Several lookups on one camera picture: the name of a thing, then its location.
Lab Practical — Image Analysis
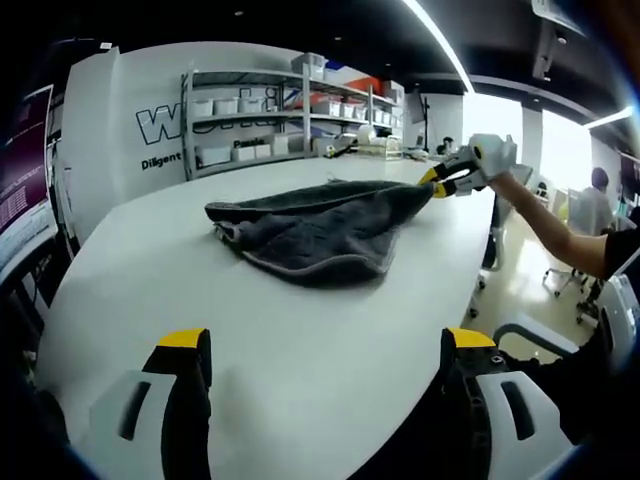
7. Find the grey metal shelf rack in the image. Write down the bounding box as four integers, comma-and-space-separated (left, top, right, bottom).
179, 67, 407, 182

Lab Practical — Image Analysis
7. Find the grey chair armrest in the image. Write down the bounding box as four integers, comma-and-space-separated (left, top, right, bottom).
492, 322, 577, 359

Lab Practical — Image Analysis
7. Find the grey towel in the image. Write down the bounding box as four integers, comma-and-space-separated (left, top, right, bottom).
203, 178, 437, 290

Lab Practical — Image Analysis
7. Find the monitor with purple screen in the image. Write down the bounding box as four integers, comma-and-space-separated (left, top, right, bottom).
0, 83, 55, 237

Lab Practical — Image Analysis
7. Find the ceiling air conditioner unit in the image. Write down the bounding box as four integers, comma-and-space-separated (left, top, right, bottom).
529, 0, 587, 38

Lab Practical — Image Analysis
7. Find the person's black shirt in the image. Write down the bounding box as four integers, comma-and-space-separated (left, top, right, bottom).
499, 227, 640, 446

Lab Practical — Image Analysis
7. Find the yellow black tool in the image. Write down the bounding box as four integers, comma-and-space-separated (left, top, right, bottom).
319, 141, 359, 161

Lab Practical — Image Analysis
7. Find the white wire rack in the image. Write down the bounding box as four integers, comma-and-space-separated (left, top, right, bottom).
372, 133, 404, 162

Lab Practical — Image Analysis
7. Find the row of white storage boxes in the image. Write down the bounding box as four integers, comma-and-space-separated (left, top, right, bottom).
192, 51, 406, 164

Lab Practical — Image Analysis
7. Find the black tripod stand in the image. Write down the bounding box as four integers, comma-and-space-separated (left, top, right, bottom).
419, 94, 434, 151

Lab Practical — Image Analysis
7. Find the ceiling light strip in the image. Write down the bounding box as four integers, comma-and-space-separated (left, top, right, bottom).
399, 0, 475, 94

